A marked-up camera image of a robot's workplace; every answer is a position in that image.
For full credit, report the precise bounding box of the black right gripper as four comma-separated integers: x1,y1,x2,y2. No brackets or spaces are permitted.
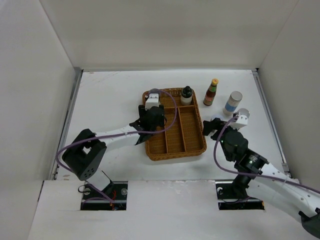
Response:
202,117,240,162

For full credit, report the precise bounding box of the red ketchup bottle yellow cap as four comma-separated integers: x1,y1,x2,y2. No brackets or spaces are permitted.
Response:
203,78,219,106

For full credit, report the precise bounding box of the black-cap glass salt bottle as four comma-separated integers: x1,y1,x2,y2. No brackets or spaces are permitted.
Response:
180,85,193,106

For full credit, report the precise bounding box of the white-lid brown spice jar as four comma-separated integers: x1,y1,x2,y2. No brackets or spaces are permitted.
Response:
211,114,225,121

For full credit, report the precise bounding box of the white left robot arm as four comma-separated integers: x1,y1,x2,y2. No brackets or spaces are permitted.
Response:
62,104,166,200

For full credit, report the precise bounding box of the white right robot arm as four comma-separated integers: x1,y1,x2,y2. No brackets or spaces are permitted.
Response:
202,116,320,238

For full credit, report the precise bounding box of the brown wicker divided basket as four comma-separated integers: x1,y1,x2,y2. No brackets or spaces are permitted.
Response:
145,87,207,161

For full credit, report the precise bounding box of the blue-label white granule bottle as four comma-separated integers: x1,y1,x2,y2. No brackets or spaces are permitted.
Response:
222,91,243,116

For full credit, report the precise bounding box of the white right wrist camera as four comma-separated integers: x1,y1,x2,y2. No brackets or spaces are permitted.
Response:
231,112,249,130

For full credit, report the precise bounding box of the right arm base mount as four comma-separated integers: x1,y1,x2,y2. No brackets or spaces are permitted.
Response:
215,179,265,211

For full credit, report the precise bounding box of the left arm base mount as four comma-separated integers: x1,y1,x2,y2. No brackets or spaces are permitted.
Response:
77,181,129,211

